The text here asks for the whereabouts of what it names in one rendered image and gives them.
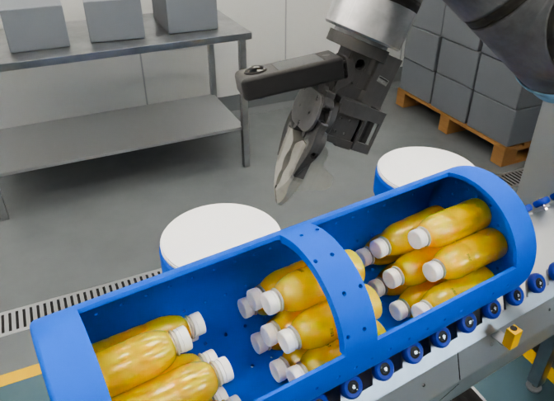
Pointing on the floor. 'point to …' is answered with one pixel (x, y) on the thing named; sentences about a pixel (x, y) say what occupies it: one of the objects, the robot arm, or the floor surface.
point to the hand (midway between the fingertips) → (277, 192)
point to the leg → (541, 365)
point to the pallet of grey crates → (466, 83)
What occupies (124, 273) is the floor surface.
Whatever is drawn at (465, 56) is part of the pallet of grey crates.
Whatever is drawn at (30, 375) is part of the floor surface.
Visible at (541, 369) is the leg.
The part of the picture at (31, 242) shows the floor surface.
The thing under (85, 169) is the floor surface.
